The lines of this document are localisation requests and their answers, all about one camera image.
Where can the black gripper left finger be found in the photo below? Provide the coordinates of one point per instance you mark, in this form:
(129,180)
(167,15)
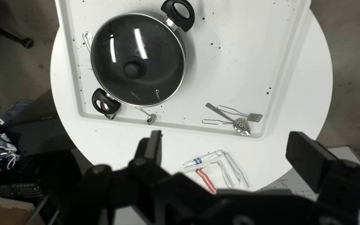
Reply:
(152,148)

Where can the white plastic tray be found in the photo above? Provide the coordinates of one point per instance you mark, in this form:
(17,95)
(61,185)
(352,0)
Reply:
(237,63)

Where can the small round metal spoon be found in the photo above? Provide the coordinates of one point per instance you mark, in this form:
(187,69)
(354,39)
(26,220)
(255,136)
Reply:
(151,119)

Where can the black rod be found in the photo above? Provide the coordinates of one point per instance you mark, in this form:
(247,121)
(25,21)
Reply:
(9,34)

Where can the cardboard box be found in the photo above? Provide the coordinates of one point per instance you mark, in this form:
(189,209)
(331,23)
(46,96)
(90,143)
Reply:
(5,213)

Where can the glass pot lid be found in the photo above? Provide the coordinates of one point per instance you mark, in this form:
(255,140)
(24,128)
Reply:
(137,58)

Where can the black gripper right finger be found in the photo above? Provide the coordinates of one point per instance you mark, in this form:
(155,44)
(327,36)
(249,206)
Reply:
(312,164)

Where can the small leaning whiteboard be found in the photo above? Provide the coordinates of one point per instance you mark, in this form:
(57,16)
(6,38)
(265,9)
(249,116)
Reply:
(350,150)

